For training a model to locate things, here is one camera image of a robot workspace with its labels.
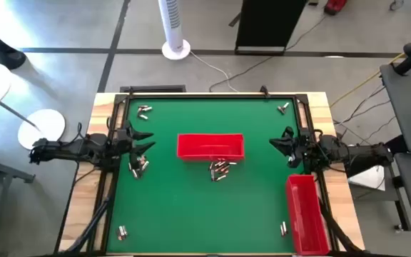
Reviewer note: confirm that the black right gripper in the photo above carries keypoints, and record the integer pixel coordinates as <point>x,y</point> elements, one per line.
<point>300,148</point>

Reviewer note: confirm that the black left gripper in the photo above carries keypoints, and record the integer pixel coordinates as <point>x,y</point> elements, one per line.
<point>123,142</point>

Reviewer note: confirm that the red plastic bin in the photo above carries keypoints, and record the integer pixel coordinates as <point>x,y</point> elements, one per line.
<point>307,217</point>
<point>209,146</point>

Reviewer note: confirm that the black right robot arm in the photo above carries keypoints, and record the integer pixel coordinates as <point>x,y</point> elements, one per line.
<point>351,153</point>

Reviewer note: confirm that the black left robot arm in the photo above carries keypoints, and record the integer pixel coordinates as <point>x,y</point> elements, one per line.
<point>66,151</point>

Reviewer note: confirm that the black clamp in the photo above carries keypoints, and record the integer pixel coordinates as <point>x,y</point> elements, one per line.
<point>131,90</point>
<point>264,92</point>

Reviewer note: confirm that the green table mat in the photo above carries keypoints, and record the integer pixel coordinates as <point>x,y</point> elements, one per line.
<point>191,214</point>

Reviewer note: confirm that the black diagonal bar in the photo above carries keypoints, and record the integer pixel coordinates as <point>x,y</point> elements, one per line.
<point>398,142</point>

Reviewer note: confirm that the black cabinet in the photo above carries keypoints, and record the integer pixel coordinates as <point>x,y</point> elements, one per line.
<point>266,25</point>

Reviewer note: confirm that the white tower fan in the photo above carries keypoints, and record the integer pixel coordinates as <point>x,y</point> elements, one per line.
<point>171,21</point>

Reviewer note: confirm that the grey metal stand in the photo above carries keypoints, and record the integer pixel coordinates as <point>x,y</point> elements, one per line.
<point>13,171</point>

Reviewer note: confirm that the red floor device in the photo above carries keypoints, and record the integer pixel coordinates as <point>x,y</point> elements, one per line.
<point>335,6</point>

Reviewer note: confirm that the black curved stand leg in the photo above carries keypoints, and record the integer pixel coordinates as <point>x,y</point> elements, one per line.
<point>5,55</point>

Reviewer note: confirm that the grey caster wheel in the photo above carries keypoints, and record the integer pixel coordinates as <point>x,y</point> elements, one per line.
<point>396,4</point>

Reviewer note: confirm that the white round pedestal table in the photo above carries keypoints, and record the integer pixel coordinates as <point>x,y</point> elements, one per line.
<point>43,126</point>

